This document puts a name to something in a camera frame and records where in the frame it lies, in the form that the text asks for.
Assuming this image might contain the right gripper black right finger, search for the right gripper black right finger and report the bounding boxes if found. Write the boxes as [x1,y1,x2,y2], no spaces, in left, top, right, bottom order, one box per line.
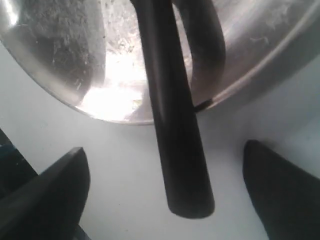
[243,139,320,240]

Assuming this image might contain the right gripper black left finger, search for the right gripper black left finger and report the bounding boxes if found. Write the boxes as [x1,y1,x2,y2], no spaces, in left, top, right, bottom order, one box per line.
[0,146,91,240]

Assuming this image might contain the black kitchen knife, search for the black kitchen knife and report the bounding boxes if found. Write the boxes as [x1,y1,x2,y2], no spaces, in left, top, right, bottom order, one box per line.
[132,0,215,219]

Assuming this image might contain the round steel plate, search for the round steel plate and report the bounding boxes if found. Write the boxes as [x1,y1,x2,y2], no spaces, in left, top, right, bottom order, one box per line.
[0,0,320,124]

